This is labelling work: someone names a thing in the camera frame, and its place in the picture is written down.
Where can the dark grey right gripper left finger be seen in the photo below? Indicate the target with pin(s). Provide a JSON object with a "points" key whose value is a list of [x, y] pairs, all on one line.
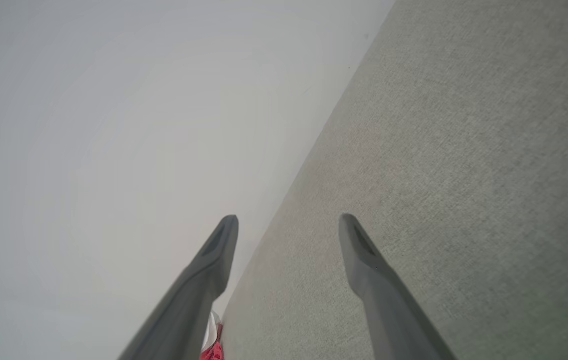
{"points": [[199, 295]]}

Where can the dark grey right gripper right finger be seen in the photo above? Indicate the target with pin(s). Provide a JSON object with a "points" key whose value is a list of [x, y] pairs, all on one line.
{"points": [[388, 310]]}

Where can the red jersey with white trim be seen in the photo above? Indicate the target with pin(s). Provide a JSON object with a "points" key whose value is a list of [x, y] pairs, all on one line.
{"points": [[212, 353]]}

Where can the grey fabric sofa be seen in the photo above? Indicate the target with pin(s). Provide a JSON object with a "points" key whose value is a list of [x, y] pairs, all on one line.
{"points": [[463, 150]]}

